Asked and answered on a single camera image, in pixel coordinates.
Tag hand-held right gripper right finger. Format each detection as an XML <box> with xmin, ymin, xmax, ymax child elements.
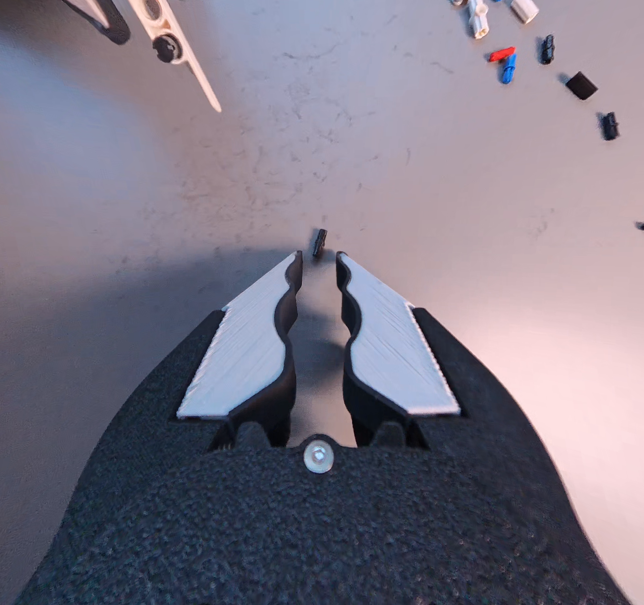
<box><xmin>335</xmin><ymin>251</ymin><xmax>462</xmax><ymax>448</ymax></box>

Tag scattered small lego pieces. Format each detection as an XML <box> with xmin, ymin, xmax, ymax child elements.
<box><xmin>449</xmin><ymin>0</ymin><xmax>644</xmax><ymax>232</ymax></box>

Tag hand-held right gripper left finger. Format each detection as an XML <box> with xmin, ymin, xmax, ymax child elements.
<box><xmin>176</xmin><ymin>251</ymin><xmax>304</xmax><ymax>449</ymax></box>

